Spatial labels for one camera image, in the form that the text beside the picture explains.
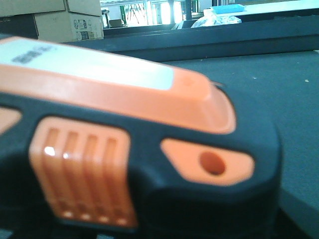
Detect orange black barcode scanner gun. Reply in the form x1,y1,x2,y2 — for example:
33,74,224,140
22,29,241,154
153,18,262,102
0,34,282,239

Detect lower stacked cardboard box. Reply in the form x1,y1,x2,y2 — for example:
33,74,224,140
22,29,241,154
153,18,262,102
0,12,104,43

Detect stacked cardboard box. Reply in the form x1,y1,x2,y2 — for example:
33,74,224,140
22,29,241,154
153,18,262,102
0,0,101,17
0,12,104,43

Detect upper stacked cardboard box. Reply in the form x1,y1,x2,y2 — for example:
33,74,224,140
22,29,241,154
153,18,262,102
0,0,101,17

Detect clear plastic bag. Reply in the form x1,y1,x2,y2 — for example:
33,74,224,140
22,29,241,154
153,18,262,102
191,9,242,28

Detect dark grey conveyor belt mat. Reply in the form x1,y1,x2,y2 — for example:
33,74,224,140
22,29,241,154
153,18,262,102
0,7,319,239

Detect blue tray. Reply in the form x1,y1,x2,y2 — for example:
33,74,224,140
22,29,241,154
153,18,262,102
210,4,246,14

